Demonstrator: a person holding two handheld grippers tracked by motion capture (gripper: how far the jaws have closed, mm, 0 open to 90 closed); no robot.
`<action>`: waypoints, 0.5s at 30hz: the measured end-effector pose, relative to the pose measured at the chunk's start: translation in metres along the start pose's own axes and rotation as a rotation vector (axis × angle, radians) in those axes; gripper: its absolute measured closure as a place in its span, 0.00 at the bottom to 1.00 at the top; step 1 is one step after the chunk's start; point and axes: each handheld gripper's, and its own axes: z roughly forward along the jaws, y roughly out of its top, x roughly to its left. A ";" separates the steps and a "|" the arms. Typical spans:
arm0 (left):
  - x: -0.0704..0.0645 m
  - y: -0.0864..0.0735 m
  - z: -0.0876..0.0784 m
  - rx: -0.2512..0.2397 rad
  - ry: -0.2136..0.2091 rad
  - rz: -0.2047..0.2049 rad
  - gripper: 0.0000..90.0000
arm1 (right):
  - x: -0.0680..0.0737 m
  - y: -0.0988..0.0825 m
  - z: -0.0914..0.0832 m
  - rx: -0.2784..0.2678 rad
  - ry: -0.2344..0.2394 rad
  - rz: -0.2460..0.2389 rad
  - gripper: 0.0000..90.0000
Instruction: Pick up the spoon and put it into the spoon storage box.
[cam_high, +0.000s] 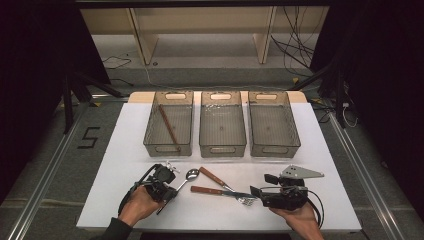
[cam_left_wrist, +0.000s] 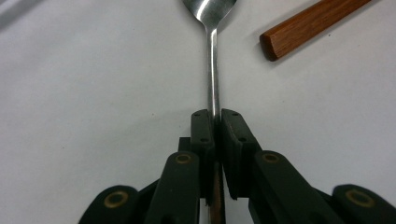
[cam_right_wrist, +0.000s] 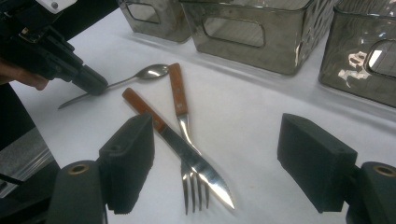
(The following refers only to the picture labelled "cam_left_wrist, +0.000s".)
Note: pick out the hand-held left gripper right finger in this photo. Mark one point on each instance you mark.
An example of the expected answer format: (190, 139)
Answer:
(236, 155)

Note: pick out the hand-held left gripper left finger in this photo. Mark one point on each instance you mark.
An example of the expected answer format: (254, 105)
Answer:
(202, 155)

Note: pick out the steel spoon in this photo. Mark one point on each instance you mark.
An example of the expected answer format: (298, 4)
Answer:
(213, 62)

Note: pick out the white table mat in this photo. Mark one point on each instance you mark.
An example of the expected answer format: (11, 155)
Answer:
(93, 93)

